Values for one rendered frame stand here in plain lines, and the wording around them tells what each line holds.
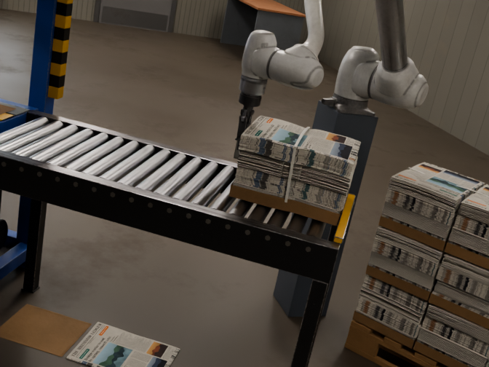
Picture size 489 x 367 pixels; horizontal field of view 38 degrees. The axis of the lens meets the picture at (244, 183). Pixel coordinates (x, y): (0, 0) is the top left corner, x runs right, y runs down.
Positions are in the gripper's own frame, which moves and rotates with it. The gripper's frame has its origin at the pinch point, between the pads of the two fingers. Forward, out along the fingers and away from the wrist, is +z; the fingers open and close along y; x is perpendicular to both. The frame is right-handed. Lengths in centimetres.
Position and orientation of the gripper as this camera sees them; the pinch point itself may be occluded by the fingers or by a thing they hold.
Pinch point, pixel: (239, 149)
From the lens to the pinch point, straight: 245.1
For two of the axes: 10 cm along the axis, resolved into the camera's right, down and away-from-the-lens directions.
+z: -1.9, 9.2, 3.4
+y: 2.3, -2.9, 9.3
